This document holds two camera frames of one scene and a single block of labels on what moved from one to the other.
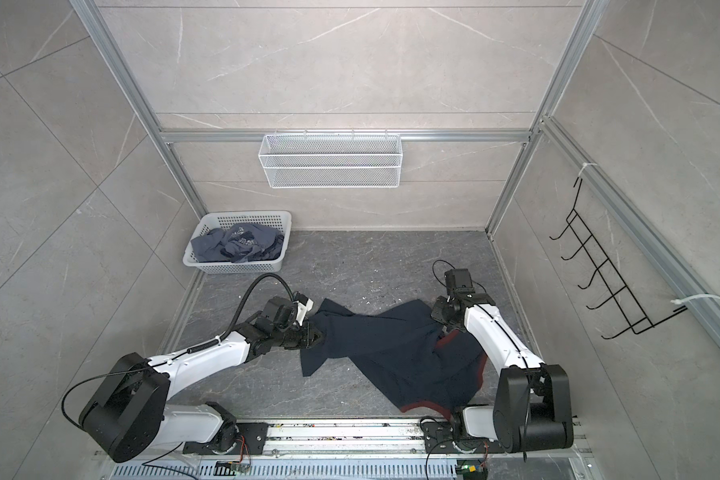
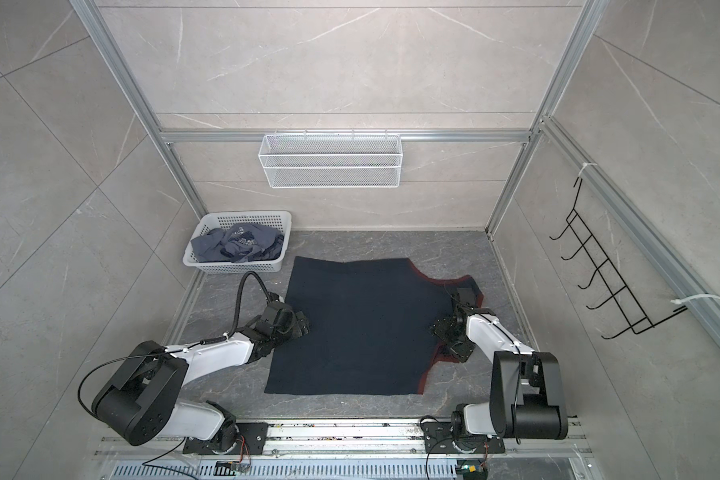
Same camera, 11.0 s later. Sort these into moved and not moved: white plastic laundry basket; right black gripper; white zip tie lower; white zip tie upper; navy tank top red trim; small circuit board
Moved: navy tank top red trim; right black gripper
Not moved: white plastic laundry basket; white zip tie upper; white zip tie lower; small circuit board
